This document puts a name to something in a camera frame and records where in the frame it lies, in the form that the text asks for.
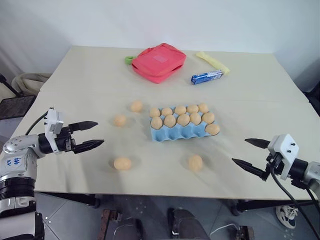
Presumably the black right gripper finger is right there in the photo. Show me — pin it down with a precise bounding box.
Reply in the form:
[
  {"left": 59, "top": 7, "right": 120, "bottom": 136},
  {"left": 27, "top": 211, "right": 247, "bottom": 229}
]
[
  {"left": 231, "top": 157, "right": 270, "bottom": 182},
  {"left": 244, "top": 137, "right": 271, "bottom": 151}
]

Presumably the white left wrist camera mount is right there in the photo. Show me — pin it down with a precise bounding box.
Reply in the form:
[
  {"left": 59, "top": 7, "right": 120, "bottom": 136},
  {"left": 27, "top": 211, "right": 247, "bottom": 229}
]
[{"left": 44, "top": 107, "right": 66, "bottom": 155}]

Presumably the black stand leg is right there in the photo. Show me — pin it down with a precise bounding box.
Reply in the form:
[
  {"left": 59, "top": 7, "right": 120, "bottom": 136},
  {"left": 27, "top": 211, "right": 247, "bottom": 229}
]
[{"left": 0, "top": 74, "right": 22, "bottom": 97}]

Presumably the dark rounded shape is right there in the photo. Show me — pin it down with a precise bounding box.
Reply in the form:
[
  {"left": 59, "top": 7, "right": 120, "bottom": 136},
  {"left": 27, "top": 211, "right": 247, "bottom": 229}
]
[
  {"left": 113, "top": 217, "right": 145, "bottom": 240},
  {"left": 167, "top": 207, "right": 210, "bottom": 240}
]

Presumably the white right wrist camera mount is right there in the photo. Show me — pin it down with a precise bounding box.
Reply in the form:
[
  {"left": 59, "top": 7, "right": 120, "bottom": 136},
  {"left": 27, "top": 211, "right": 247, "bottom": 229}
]
[{"left": 267, "top": 133, "right": 300, "bottom": 181}]

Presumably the white floor cable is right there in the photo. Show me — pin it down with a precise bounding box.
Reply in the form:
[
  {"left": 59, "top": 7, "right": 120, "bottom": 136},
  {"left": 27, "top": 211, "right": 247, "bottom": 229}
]
[{"left": 209, "top": 223, "right": 240, "bottom": 238}]

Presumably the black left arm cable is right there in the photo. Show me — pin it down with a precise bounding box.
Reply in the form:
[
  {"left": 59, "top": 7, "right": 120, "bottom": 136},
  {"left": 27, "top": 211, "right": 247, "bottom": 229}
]
[{"left": 24, "top": 111, "right": 50, "bottom": 137}]

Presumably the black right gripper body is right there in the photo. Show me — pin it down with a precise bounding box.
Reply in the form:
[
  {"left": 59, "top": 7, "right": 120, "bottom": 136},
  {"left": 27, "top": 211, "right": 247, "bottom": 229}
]
[{"left": 265, "top": 152, "right": 285, "bottom": 176}]

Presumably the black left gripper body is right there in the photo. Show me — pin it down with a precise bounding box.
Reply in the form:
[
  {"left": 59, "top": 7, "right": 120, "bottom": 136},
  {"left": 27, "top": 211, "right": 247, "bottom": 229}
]
[{"left": 54, "top": 124, "right": 77, "bottom": 154}]

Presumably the black table leg frame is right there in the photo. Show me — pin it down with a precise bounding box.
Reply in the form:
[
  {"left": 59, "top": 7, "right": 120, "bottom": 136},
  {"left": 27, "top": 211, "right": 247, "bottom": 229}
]
[{"left": 230, "top": 199, "right": 319, "bottom": 216}]

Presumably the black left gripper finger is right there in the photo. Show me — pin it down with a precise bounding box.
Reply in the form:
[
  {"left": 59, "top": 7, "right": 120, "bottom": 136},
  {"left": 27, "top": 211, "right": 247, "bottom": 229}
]
[
  {"left": 73, "top": 139, "right": 105, "bottom": 155},
  {"left": 68, "top": 120, "right": 99, "bottom": 134}
]

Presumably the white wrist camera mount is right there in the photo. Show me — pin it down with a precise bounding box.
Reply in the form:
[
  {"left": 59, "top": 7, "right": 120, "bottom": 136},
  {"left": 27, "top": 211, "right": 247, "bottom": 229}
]
[
  {"left": 44, "top": 107, "right": 66, "bottom": 155},
  {"left": 267, "top": 133, "right": 300, "bottom": 181}
]

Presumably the blue and white box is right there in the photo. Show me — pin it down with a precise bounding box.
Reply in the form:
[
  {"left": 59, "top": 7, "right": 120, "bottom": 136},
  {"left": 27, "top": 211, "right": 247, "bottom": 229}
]
[{"left": 190, "top": 69, "right": 225, "bottom": 86}]

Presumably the beige basket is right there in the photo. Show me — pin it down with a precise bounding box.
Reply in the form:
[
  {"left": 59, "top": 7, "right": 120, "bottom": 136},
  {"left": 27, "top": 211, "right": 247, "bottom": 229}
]
[{"left": 11, "top": 72, "right": 52, "bottom": 97}]

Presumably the black furniture piece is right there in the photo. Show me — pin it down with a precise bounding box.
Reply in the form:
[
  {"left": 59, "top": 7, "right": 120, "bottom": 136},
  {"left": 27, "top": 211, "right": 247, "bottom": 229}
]
[{"left": 303, "top": 83, "right": 320, "bottom": 111}]

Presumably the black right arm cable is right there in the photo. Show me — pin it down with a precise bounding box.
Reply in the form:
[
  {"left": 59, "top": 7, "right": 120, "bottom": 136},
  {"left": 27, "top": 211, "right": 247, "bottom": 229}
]
[{"left": 269, "top": 164, "right": 320, "bottom": 227}]

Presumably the black mat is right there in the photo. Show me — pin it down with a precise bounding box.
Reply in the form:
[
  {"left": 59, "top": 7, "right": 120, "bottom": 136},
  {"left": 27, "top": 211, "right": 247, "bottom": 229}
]
[{"left": 0, "top": 95, "right": 36, "bottom": 121}]

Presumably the white sneaker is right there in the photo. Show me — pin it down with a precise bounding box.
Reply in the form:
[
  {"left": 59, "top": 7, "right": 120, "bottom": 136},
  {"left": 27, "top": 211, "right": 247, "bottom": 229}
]
[{"left": 275, "top": 204, "right": 300, "bottom": 229}]

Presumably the blue egg tray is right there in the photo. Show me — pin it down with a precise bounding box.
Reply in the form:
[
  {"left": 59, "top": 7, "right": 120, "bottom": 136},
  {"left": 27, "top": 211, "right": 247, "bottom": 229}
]
[{"left": 149, "top": 106, "right": 221, "bottom": 142}]

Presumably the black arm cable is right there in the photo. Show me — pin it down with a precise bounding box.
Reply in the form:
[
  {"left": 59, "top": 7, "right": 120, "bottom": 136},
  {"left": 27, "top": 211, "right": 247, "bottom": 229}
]
[
  {"left": 269, "top": 164, "right": 320, "bottom": 227},
  {"left": 24, "top": 111, "right": 50, "bottom": 137}
]

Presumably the red zip pouch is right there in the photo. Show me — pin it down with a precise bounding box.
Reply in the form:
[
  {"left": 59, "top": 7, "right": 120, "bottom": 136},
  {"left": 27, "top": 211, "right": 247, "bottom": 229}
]
[{"left": 131, "top": 42, "right": 188, "bottom": 84}]

